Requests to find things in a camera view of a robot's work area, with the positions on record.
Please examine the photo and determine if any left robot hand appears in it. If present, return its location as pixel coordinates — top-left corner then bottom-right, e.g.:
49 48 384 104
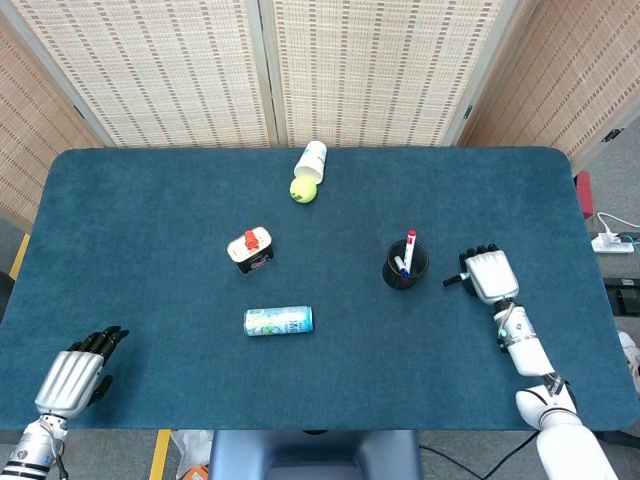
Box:
34 325 130 419

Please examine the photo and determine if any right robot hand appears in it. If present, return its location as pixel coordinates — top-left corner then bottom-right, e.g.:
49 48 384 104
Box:
442 243 521 305

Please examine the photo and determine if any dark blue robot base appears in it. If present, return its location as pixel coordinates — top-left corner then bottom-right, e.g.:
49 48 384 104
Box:
208 429 424 480

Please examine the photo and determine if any red-capped marker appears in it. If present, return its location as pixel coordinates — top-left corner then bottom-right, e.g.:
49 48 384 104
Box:
402 229 418 274

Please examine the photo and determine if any black mesh pen holder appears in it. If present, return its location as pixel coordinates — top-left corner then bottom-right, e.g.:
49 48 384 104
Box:
382 239 431 291

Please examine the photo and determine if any red box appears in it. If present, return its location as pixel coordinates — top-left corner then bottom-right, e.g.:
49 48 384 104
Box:
575 170 596 220

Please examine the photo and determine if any white power strip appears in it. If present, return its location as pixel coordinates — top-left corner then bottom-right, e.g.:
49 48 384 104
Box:
591 234 635 254

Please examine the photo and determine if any blue table mat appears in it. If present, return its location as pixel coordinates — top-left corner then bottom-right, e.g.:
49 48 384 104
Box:
0 146 633 433

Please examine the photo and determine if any black foot pedal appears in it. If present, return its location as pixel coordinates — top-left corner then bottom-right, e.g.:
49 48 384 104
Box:
611 289 640 316

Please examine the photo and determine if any white plastic bag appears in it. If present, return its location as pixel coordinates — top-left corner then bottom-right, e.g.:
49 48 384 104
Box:
170 429 214 480

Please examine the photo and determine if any yellow tennis ball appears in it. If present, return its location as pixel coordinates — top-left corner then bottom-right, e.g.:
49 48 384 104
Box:
289 177 318 204

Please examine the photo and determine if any white paper cup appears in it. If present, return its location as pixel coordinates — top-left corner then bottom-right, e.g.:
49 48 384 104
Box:
293 140 328 184

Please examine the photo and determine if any light blue beverage can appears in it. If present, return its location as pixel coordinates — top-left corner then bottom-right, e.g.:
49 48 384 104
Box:
243 305 315 338

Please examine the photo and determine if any woven folding screen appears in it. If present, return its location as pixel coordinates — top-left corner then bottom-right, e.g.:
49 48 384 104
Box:
0 0 640 234

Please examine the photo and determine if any white cable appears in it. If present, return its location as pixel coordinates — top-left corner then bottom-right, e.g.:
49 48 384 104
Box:
596 212 640 236

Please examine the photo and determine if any black cable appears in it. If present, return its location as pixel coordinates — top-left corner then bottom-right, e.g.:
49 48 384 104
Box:
417 432 539 480

